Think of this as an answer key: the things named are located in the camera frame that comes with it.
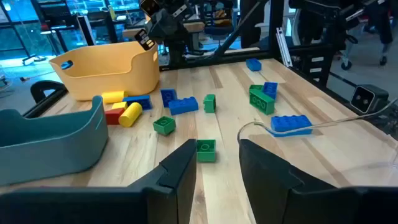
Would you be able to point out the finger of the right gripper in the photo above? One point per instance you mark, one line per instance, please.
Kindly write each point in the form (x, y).
(150, 7)
(144, 40)

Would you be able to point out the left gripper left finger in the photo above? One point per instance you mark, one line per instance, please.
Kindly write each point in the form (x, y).
(174, 193)

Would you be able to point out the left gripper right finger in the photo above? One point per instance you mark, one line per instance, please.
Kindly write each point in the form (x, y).
(273, 193)

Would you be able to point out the green square toy block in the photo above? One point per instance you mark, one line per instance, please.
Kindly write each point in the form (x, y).
(255, 87)
(210, 104)
(164, 127)
(206, 154)

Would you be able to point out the blue toy brick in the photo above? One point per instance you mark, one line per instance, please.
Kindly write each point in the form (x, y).
(253, 64)
(290, 124)
(270, 90)
(183, 107)
(140, 101)

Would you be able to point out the blue square toy block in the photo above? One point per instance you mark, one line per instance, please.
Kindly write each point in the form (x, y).
(168, 98)

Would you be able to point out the small yellow toy block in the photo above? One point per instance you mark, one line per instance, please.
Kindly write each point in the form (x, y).
(119, 105)

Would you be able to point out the red toy block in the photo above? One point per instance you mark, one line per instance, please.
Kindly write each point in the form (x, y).
(112, 117)

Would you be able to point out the green long toy brick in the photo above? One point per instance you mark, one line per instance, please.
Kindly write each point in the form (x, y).
(261, 104)

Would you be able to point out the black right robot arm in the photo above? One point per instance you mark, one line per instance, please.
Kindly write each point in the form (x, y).
(178, 53)

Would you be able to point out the yellow plastic bin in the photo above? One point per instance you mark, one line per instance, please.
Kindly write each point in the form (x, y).
(109, 74)

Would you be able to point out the clear plastic bin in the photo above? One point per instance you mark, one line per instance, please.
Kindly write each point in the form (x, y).
(357, 149)

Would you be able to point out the silver aluminium bar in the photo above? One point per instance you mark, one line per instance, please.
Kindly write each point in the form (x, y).
(283, 49)

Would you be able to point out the teal plastic bin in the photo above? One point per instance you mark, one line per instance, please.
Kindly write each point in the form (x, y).
(46, 149)

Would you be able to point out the black arched bracket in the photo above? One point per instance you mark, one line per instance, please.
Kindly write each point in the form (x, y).
(46, 84)

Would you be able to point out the black table-level camera box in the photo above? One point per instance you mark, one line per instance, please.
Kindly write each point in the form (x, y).
(370, 98)

